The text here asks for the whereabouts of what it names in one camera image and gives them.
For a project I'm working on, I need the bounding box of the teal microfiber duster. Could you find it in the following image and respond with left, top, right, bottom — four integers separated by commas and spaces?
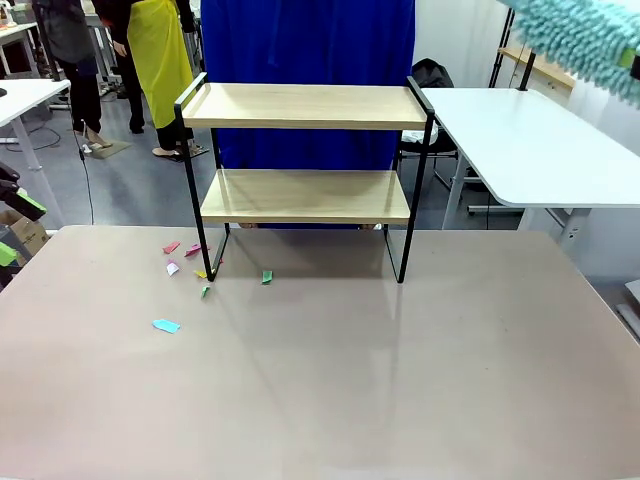
507, 0, 640, 109

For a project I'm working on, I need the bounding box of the printed cardboard box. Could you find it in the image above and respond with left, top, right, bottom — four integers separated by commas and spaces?
0, 209, 51, 269

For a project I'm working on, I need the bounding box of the wooden workbench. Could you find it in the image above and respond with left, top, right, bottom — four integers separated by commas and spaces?
497, 47, 576, 94

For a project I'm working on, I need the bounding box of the white office desk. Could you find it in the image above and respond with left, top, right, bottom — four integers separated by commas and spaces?
0, 77, 72, 226

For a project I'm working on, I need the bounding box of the grey floor mat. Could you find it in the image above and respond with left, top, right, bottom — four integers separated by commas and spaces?
83, 140, 134, 160

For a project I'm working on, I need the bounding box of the thick black stand pole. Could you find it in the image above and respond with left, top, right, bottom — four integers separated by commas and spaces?
517, 49, 537, 92

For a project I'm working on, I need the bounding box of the thin black tripod pole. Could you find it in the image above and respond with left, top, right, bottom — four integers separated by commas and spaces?
488, 7, 517, 90

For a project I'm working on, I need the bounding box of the white table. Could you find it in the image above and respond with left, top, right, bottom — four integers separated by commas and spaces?
418, 87, 640, 246

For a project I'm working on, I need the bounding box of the white background desk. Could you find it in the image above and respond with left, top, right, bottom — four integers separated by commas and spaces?
0, 22, 41, 79

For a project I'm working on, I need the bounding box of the figure in dark grey jacket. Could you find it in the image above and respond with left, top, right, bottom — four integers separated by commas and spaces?
32, 0, 117, 151

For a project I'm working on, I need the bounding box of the figure in black clothes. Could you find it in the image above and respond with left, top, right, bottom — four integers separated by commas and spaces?
94, 0, 147, 135

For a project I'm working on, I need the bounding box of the black backpack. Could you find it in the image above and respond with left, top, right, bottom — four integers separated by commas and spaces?
413, 57, 455, 90

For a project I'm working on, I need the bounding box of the figure in yellow apron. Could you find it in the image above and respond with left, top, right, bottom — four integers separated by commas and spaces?
127, 0, 209, 162

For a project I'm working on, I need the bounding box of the black folding chair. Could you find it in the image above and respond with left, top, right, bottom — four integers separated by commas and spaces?
399, 119, 461, 194

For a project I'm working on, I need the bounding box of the black floor cable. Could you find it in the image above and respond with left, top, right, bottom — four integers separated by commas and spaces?
73, 117, 97, 226

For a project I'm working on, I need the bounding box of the grey metal base plate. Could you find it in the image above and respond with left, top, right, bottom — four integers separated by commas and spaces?
613, 278, 640, 346

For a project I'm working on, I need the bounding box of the two-tier wood shelf black frame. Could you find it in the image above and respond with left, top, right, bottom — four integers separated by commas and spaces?
173, 72, 436, 286

